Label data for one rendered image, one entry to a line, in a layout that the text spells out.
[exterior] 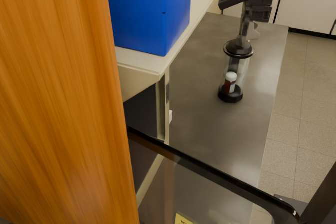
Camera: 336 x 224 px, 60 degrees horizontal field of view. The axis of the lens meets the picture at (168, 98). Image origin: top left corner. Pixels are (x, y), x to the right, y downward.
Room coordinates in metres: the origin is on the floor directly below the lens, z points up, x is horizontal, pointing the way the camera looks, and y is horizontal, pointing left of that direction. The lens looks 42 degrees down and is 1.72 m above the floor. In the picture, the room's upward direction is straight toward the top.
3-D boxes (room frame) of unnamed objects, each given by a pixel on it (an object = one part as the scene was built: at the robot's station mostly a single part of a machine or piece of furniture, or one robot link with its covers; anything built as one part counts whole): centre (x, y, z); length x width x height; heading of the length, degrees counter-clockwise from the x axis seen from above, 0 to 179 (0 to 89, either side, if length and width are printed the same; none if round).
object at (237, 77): (0.89, -0.25, 1.06); 0.11 x 0.11 x 0.21
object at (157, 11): (0.38, 0.03, 1.56); 0.10 x 0.10 x 0.09; 68
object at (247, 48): (0.89, -0.25, 1.18); 0.09 x 0.09 x 0.07
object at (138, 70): (0.45, 0.00, 1.46); 0.32 x 0.11 x 0.10; 158
